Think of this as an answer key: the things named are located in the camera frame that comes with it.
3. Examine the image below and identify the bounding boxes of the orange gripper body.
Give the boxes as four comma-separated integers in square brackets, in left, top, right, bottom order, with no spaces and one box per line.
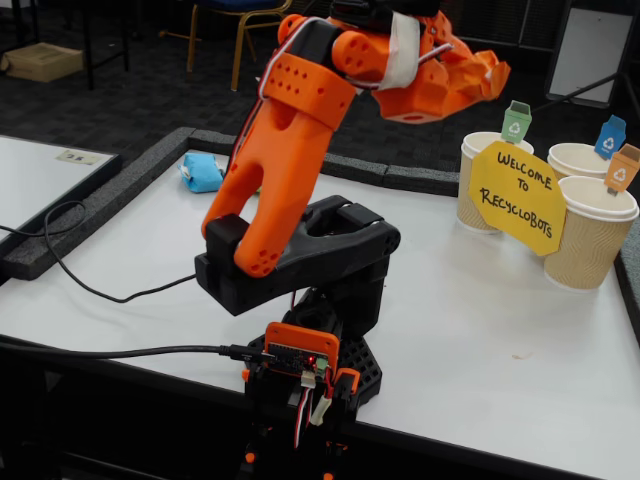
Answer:
[372,17,449,123]

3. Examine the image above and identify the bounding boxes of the thin black camera cable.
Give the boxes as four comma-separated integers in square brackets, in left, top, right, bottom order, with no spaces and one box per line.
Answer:
[0,201,197,304]

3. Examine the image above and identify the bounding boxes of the white red black wire bundle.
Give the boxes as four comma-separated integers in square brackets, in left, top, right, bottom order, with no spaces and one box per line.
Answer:
[292,384,316,449]

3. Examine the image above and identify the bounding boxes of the orange recycling bin label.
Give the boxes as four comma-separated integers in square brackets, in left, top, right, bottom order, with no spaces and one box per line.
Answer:
[603,143,640,197]

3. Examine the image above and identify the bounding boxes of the blue recycling bin label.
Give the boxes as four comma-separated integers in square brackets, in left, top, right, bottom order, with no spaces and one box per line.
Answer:
[593,114,628,161]

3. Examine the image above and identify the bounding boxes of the short black foam strip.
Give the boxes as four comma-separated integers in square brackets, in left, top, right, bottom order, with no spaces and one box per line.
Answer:
[384,163,461,199]

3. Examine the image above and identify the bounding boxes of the orange paper rubbish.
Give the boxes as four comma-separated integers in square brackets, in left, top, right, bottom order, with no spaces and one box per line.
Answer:
[452,48,512,104]

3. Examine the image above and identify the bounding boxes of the white tape strap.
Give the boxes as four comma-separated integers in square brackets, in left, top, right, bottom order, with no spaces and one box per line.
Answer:
[374,12,426,94]

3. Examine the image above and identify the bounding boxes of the small paper sticker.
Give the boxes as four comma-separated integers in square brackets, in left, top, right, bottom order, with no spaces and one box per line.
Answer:
[55,149,104,165]

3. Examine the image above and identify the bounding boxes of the white panel black frame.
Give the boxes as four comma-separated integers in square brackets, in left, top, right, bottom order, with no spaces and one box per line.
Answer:
[532,0,639,114]

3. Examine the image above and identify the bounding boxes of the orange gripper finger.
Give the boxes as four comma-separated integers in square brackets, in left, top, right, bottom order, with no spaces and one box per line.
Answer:
[443,74,481,117]
[424,10,469,64]

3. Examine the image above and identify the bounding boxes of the black framed whiteboard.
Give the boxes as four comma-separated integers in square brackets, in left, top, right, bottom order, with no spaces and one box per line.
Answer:
[0,134,123,246]

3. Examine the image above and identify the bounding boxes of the white wire connector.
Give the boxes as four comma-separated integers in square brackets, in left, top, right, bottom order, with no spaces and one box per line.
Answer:
[309,397,334,426]

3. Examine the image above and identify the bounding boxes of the orange controller board holder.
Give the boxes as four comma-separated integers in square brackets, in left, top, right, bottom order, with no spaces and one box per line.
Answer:
[263,321,341,376]

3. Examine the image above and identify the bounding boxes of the cardboard box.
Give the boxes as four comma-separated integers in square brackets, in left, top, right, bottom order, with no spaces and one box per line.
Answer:
[0,42,85,84]

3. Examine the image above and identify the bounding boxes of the gold frame chair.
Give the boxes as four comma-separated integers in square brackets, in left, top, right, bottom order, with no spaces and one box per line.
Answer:
[158,0,301,93]

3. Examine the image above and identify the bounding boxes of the yellow welcome paper sign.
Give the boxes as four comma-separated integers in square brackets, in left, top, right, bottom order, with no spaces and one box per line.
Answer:
[468,140,568,257]

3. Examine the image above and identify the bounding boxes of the paper cup with orange label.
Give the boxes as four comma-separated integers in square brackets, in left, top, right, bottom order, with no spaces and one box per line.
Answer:
[543,174,640,291]

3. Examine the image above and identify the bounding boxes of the long black foam strip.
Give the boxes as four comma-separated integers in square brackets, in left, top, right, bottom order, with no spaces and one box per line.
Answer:
[2,126,197,281]

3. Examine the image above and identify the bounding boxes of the green recycling bin label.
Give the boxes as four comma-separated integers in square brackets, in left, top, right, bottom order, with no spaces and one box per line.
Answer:
[501,99,533,145]

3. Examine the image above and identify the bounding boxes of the blue paper rubbish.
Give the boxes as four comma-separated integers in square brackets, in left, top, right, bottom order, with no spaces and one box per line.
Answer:
[177,152,226,195]

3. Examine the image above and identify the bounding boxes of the paper cup with green label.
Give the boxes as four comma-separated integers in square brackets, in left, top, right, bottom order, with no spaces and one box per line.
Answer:
[459,131,535,235]

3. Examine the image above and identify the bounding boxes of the white red black servo wire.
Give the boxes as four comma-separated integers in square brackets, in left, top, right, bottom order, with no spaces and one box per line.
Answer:
[227,17,321,174]

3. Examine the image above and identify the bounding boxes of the thick black USB cable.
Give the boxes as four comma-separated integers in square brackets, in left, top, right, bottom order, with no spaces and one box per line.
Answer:
[0,333,274,364]

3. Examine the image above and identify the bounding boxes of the paper cup with blue label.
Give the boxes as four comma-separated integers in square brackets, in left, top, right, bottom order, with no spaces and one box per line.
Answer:
[547,143,626,181]

